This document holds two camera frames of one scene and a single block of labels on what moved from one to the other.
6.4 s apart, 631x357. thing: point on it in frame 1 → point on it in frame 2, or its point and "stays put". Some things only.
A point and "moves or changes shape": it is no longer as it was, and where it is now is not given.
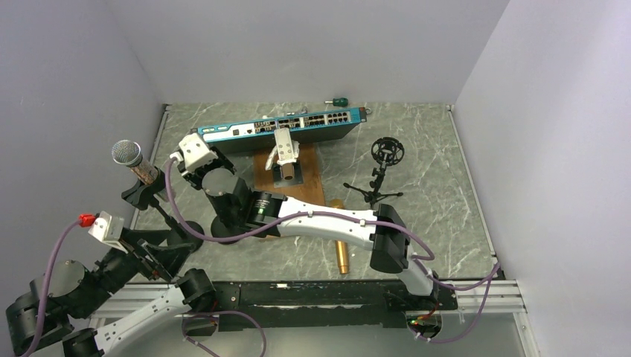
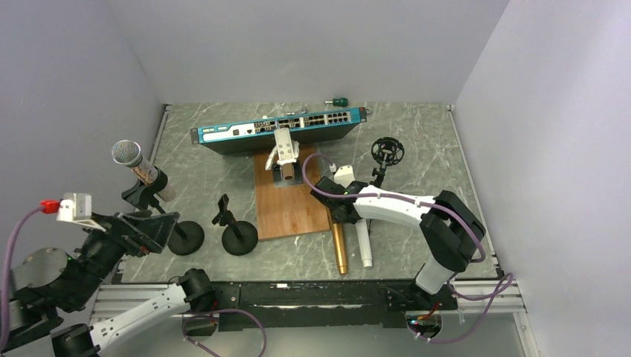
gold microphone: [341, 245] stays put
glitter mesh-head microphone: [128, 152] stays put
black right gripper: [196, 173] → [335, 219]
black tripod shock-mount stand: [387, 151] stays put
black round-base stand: [140, 195] stays put
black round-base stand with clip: [231, 221] moves or changes shape
